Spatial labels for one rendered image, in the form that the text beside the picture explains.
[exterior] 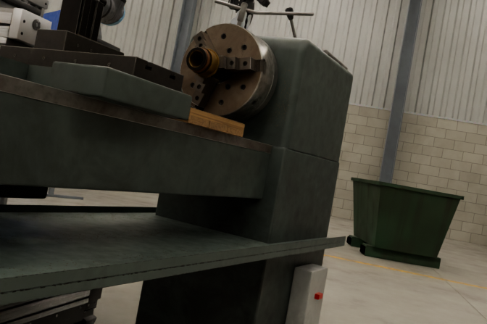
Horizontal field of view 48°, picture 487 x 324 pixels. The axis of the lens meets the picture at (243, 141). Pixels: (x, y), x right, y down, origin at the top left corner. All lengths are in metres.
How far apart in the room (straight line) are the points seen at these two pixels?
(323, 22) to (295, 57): 10.44
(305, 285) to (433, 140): 10.03
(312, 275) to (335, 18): 10.50
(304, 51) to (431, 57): 10.45
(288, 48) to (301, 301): 0.93
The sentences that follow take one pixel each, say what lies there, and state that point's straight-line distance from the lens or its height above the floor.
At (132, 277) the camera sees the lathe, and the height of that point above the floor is 0.53.
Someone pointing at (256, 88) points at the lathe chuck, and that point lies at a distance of 1.76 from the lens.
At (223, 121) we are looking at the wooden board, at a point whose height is 0.89.
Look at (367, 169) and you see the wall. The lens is 11.83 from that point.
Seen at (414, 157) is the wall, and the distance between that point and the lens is 11.92.
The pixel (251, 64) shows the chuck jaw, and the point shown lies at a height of 1.10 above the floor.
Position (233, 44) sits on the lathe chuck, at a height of 1.17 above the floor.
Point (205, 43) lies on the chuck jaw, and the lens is 1.81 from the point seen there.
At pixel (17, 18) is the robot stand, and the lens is 1.76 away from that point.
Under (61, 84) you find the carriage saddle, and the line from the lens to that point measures 1.15.
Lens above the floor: 0.79
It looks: 2 degrees up
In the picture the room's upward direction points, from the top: 10 degrees clockwise
